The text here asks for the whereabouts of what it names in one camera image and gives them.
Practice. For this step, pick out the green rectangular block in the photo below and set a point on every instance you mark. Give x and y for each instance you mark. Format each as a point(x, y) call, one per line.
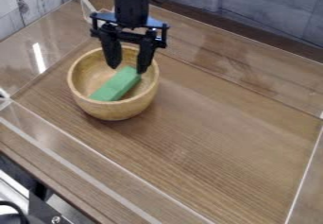
point(119, 84)

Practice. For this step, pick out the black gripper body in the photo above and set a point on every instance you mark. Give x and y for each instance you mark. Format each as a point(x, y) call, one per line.
point(130, 24)

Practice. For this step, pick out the black metal table bracket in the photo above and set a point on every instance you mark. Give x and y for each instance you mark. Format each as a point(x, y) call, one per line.
point(40, 210)

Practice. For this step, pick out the clear acrylic enclosure wall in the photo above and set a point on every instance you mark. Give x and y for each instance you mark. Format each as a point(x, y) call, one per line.
point(226, 150)

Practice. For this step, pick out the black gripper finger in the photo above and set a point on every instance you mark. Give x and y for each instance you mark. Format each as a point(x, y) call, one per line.
point(111, 45)
point(147, 46)

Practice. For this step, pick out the wooden bowl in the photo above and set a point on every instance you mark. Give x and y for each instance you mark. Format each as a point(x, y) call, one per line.
point(90, 73)

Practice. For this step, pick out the clear acrylic corner bracket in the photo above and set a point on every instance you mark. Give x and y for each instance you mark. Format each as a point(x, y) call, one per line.
point(88, 9)

